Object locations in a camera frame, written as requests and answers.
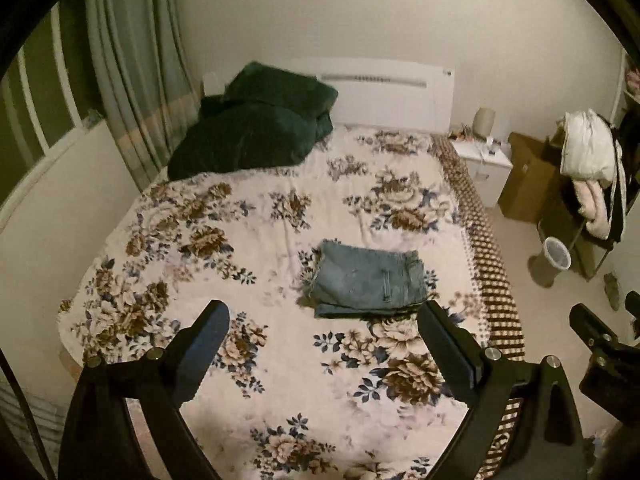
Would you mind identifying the ripped denim shorts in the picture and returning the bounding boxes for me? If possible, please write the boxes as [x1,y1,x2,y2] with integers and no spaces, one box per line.
[305,240,428,308]

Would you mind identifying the grey waste bin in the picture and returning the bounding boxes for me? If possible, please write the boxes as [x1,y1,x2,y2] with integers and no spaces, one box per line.
[528,236,572,288]

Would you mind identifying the pink garment on chair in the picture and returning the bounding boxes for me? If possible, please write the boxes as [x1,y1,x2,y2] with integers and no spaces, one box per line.
[573,180,611,240]

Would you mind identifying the floral bed quilt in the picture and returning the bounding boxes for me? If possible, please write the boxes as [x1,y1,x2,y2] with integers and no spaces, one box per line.
[58,127,524,479]

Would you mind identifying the brown cardboard box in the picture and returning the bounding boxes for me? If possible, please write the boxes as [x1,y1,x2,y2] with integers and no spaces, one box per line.
[498,132,561,223]

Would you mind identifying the white puffer jacket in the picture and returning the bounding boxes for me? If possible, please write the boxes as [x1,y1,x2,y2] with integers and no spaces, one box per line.
[560,110,620,185]

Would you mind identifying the white nightstand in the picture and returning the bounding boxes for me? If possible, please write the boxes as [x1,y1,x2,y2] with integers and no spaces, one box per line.
[451,141,513,208]

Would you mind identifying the folded denim pants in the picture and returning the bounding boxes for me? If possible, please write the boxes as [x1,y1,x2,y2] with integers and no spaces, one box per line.
[314,302,423,318]

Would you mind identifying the beige table lamp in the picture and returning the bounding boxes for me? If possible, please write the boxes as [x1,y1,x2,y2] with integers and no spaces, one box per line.
[472,107,496,139]

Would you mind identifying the dark green blanket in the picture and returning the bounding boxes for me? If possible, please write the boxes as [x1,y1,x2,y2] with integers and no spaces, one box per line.
[167,62,338,181]

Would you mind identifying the white bed headboard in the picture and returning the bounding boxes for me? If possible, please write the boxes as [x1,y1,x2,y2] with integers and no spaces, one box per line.
[202,56,457,136]

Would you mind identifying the green curtain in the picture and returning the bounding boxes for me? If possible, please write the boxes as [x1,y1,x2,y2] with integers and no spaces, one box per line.
[86,0,200,190]

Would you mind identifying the window frame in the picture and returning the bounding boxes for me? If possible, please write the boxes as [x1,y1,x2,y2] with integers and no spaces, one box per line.
[1,0,103,223]

